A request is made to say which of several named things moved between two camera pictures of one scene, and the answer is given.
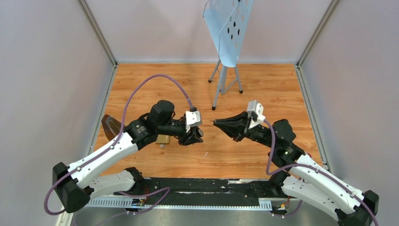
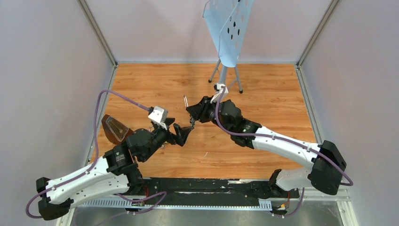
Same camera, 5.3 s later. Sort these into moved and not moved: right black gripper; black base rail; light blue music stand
Moved: right black gripper
Not moved: light blue music stand; black base rail
